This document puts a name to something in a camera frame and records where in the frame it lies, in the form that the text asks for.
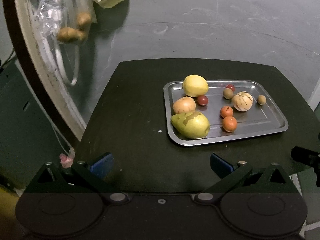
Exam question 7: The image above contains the green yellow pear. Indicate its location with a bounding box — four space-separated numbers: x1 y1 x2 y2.
170 111 210 139

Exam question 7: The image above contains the white cable loop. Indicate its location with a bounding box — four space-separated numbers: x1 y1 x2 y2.
44 37 81 87

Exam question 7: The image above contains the silver metal tray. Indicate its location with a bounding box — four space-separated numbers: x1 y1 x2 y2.
163 80 289 146

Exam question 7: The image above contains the peach coloured round fruit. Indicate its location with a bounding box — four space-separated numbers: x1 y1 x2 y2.
173 96 196 114

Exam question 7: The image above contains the small orange persimmon fruit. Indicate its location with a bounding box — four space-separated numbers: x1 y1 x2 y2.
220 106 233 119

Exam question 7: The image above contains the bag of brown potatoes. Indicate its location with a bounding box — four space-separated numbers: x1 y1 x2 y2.
36 0 97 44

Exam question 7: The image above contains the orange tangerine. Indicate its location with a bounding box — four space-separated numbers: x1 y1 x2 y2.
222 116 238 133

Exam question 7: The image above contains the small tan longan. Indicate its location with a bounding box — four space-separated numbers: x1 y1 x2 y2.
223 88 234 100
257 95 267 105

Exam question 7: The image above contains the dark red cherry tomato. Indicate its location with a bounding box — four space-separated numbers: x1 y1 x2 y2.
197 95 209 106

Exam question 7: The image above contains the yellow lemon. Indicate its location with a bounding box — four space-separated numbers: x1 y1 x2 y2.
182 75 209 98

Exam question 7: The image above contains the striped pepino melon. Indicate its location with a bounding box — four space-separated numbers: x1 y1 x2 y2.
232 91 253 112

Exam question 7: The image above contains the black table mat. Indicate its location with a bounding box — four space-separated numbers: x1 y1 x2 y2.
72 58 317 194

